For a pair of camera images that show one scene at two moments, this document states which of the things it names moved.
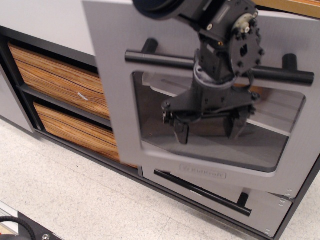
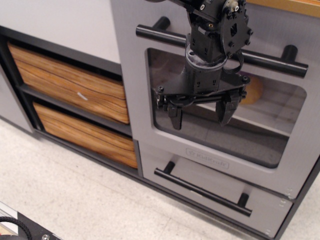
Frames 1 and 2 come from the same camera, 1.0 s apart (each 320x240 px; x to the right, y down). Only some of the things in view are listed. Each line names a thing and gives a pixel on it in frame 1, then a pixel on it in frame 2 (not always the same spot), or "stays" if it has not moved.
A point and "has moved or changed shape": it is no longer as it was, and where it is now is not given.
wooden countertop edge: x=308 y=7 stays
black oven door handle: x=289 y=72 -> x=287 y=64
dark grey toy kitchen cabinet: x=94 y=75 stays
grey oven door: x=277 y=147 has moved or changed shape
